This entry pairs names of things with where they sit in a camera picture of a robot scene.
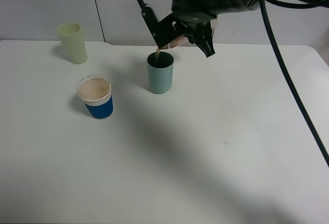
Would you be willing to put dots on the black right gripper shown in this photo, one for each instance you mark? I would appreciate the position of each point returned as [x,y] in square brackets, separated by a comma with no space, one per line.
[201,28]

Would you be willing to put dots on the teal plastic cup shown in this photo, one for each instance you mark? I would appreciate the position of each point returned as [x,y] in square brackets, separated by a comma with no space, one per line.
[160,72]

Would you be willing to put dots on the clear bottle pink label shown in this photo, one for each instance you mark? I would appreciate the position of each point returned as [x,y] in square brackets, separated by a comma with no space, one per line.
[173,43]

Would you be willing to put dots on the blue sleeved paper cup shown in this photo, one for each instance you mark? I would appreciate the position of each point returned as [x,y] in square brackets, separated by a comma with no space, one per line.
[96,94]

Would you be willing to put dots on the pale green plastic cup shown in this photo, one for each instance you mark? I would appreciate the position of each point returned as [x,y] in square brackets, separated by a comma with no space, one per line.
[72,40]

